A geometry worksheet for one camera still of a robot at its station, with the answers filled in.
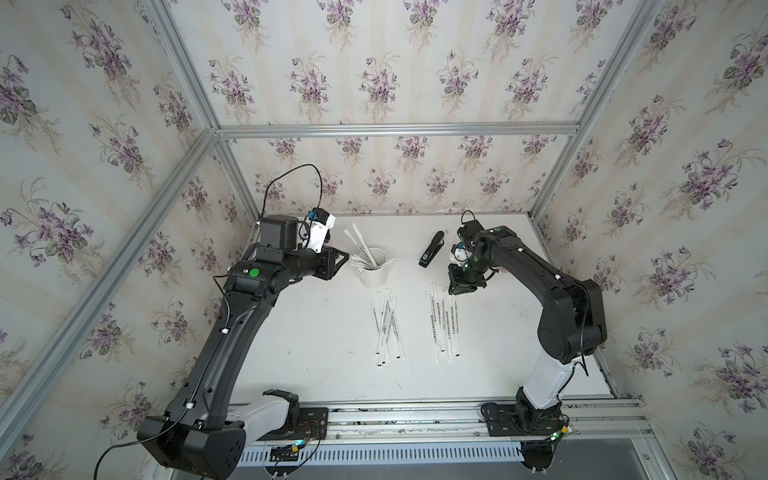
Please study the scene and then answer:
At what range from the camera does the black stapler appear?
106 centimetres

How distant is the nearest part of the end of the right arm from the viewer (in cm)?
76

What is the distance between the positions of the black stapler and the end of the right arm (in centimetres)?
25
